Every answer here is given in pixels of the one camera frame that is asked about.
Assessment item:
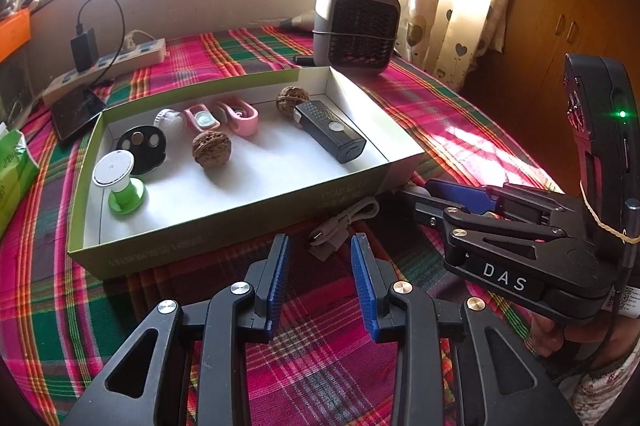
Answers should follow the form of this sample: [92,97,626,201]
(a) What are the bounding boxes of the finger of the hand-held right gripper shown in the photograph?
[426,178,577,215]
[400,189,567,253]

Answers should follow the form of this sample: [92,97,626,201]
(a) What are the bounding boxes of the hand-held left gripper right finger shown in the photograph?
[350,233,583,426]

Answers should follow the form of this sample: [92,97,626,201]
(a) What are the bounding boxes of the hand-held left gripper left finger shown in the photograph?
[60,233,292,426]

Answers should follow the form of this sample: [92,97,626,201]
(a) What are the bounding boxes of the white charging cable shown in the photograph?
[307,197,381,263]

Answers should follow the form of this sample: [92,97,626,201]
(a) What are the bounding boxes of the white cardboard box green rim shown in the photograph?
[66,65,426,279]

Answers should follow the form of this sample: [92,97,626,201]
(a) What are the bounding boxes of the black rectangular lamp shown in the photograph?
[294,101,367,164]

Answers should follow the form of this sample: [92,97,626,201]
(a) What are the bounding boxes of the brown walnut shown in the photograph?
[276,86,311,114]
[191,131,233,169]

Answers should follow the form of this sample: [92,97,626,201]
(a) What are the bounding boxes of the pink clip with mint pad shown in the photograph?
[182,104,222,134]

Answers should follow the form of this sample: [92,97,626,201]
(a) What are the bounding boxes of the black round disc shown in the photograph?
[116,125,168,174]

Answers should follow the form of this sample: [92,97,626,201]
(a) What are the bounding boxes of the white disc green stand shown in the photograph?
[92,149,147,218]

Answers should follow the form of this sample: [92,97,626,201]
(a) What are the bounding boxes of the person's right forearm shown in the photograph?
[565,346,640,426]

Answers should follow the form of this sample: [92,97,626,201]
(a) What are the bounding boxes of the person's right hand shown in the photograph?
[530,306,618,374]

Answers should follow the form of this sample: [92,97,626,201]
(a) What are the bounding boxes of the wooden wardrobe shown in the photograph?
[460,0,640,187]

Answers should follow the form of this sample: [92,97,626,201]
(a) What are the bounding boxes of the grey portable heater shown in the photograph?
[311,0,403,76]

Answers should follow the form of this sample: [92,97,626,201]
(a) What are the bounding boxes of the small white ribbed cap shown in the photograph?
[152,107,182,132]

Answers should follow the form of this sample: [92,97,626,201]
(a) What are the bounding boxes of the black smartphone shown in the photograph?
[50,83,107,142]

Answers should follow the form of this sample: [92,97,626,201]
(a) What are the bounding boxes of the white power strip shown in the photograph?
[41,37,167,107]

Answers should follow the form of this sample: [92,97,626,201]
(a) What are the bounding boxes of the green tissue pack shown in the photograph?
[0,121,41,237]

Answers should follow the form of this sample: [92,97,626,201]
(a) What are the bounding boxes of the white plug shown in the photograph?
[122,30,153,49]

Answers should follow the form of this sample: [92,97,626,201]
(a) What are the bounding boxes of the black charger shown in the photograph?
[70,26,101,72]

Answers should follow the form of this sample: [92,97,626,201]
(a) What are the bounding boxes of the clear plastic storage box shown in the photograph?
[0,51,31,119]

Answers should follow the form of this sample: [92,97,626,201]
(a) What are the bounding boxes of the orange box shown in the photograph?
[0,8,32,62]

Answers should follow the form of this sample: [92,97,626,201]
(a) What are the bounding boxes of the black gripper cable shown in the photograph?
[547,200,640,389]

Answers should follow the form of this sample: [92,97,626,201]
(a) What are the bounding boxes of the black charging cable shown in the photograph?
[75,0,126,87]

